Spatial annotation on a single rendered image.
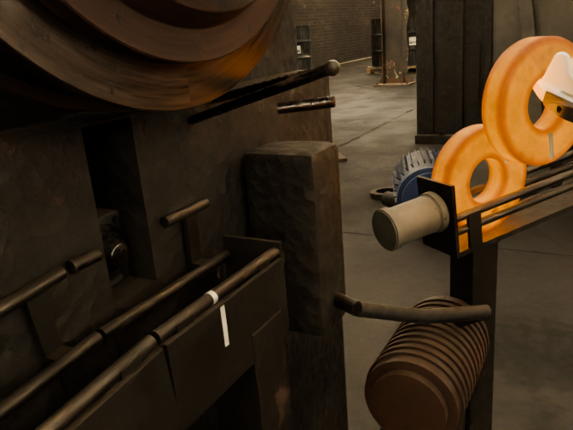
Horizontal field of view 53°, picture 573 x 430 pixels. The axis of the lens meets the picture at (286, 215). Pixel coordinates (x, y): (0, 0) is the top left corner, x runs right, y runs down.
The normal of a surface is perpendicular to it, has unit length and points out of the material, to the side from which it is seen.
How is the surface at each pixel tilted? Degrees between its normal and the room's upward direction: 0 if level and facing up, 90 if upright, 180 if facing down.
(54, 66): 90
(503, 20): 90
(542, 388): 0
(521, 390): 0
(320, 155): 68
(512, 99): 89
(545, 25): 90
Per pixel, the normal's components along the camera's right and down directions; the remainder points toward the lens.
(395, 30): -0.48, 0.30
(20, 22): 0.87, 0.08
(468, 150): 0.44, 0.24
